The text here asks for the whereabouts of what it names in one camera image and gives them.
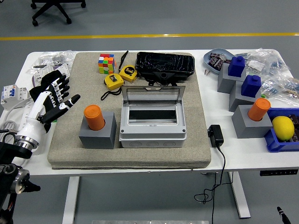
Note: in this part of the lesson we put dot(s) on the black power adapter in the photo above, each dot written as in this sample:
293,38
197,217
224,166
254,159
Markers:
216,136

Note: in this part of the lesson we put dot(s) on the black office chair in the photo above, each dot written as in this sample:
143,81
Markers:
50,10

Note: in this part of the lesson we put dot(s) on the grey block holder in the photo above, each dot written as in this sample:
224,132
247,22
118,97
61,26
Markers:
238,100
225,81

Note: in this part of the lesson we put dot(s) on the yellow tape measure round label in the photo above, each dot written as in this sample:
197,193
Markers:
128,72

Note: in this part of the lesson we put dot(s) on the orange cylinder battery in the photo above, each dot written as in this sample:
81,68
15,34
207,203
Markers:
94,117
258,109

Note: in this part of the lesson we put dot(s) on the grey box with clear lid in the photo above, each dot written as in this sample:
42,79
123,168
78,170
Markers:
151,137

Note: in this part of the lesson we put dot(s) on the blue storage bin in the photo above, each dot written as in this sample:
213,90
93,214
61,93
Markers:
273,142

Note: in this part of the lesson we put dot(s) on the dark brown packets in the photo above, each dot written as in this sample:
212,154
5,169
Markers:
296,121

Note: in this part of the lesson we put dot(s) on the blue plastic block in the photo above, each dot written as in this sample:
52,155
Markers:
236,66
251,86

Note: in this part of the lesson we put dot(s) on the clear bags of metal parts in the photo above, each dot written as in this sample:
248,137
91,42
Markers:
53,58

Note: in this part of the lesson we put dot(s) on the black table control panel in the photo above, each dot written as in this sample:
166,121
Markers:
278,172

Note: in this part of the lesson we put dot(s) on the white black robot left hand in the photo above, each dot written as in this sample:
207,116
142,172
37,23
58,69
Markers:
31,121

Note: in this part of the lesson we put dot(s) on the clear bag of blue parts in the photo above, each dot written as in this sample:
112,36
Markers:
278,63

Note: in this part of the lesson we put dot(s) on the grey-brown mat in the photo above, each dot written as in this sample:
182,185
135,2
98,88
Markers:
144,156

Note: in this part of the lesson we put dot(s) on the light blue dish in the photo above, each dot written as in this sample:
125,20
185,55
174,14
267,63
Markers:
208,63

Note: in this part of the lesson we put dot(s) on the white table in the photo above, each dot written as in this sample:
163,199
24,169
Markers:
233,154

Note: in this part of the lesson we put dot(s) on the yellow tape measure square label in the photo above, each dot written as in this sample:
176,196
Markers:
113,81

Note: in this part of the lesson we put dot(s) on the grey cube holder with hole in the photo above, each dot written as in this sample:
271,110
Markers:
97,140
247,128

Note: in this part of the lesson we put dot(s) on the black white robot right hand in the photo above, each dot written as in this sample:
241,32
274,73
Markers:
283,215

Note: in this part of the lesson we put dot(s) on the clear bag of white parts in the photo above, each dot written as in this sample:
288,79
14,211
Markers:
255,65

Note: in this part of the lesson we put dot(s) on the white socket panel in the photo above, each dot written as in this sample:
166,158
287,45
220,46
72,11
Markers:
63,68
39,74

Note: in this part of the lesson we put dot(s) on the clear bag of small parts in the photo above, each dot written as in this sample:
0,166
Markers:
271,87
290,91

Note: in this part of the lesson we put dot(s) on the white circuit breaker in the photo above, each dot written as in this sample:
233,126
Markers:
11,96

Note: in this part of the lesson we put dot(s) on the yellow lemon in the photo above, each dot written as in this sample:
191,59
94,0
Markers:
283,128

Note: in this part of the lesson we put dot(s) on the brown wrapped candy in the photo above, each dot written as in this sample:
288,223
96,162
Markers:
213,61
214,55
220,63

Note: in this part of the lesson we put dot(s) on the black plastic case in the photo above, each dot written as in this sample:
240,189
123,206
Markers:
164,61

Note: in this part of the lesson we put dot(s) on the colourful puzzle cube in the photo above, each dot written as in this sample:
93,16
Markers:
106,63

